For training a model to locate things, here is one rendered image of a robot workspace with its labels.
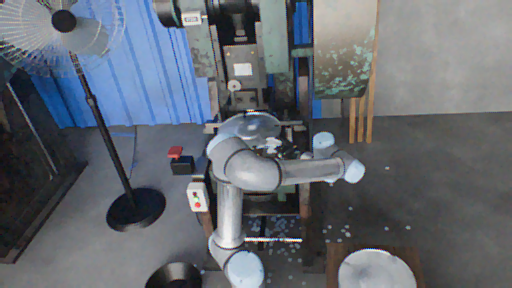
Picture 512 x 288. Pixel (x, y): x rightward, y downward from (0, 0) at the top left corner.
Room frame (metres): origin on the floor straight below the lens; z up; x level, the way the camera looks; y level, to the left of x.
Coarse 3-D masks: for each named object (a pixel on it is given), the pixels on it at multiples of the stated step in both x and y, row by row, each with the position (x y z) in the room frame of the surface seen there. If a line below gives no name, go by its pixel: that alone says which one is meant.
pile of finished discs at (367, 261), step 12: (360, 252) 1.04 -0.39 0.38; (372, 252) 1.03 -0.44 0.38; (384, 252) 1.02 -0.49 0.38; (348, 264) 0.99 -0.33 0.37; (360, 264) 0.98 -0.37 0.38; (372, 264) 0.97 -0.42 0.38; (384, 264) 0.96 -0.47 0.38; (396, 264) 0.96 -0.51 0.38; (348, 276) 0.93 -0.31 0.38; (360, 276) 0.92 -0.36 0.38; (372, 276) 0.91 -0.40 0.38; (384, 276) 0.91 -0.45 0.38; (396, 276) 0.90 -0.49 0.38; (408, 276) 0.90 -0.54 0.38
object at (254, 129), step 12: (228, 120) 1.58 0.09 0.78; (240, 120) 1.56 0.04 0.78; (252, 120) 1.55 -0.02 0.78; (264, 120) 1.53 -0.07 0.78; (276, 120) 1.52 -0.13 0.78; (240, 132) 1.45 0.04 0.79; (252, 132) 1.44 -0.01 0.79; (264, 132) 1.44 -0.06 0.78; (276, 132) 1.42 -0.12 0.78; (252, 144) 1.36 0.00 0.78; (264, 144) 1.35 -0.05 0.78
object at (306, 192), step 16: (304, 64) 1.86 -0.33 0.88; (304, 80) 1.80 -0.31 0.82; (304, 96) 1.77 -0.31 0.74; (304, 112) 1.75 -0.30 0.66; (304, 192) 1.25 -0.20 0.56; (320, 192) 1.78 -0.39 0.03; (304, 208) 1.25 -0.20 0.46; (320, 208) 1.64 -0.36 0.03; (304, 224) 1.25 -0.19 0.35; (320, 224) 1.52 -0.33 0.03; (304, 240) 1.25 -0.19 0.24; (320, 240) 1.41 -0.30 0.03; (304, 256) 1.26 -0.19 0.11; (320, 256) 1.30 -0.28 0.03; (304, 272) 1.24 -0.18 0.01; (320, 272) 1.22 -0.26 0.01
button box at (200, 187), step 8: (192, 184) 1.33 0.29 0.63; (200, 184) 1.32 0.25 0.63; (192, 192) 1.30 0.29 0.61; (200, 192) 1.29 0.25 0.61; (192, 200) 1.30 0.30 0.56; (200, 200) 1.29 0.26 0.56; (208, 200) 1.33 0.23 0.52; (192, 208) 1.30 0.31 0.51; (200, 208) 1.29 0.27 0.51; (200, 224) 1.34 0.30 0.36
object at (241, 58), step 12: (228, 36) 1.62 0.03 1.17; (240, 36) 1.56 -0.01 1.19; (252, 36) 1.58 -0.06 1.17; (228, 48) 1.52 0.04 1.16; (240, 48) 1.51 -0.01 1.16; (252, 48) 1.50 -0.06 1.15; (228, 60) 1.52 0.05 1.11; (240, 60) 1.51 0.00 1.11; (252, 60) 1.50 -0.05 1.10; (228, 72) 1.52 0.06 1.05; (240, 72) 1.51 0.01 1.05; (252, 72) 1.50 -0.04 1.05; (228, 84) 1.51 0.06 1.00; (240, 84) 1.51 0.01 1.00; (252, 84) 1.50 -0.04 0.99; (240, 96) 1.48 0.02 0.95; (252, 96) 1.47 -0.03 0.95; (264, 96) 1.52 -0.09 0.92
